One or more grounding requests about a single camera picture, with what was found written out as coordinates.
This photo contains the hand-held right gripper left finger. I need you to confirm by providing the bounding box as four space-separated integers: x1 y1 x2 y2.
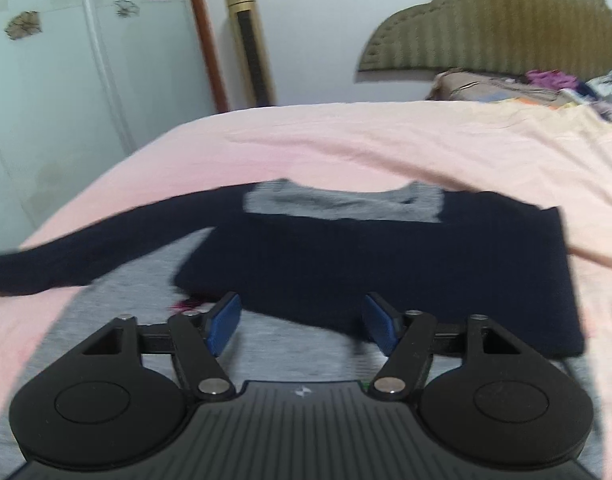
81 291 243 402

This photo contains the olive padded headboard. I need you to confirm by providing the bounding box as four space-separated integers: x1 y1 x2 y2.
356 0 612 83

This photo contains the pink bed sheet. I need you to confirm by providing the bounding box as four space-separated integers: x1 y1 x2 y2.
0 101 612 480

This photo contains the navy and grey knit sweater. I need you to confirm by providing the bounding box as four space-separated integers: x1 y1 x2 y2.
0 178 612 480

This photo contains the purple cloth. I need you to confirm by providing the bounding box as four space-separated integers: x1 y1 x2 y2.
525 69 578 91

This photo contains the floral frosted glass door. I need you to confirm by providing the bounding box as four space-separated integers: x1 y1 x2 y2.
0 0 217 251

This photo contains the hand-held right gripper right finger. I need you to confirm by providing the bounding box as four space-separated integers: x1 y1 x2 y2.
363 292 524 403

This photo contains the gold tower fan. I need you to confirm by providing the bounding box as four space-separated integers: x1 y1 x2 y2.
223 0 277 108

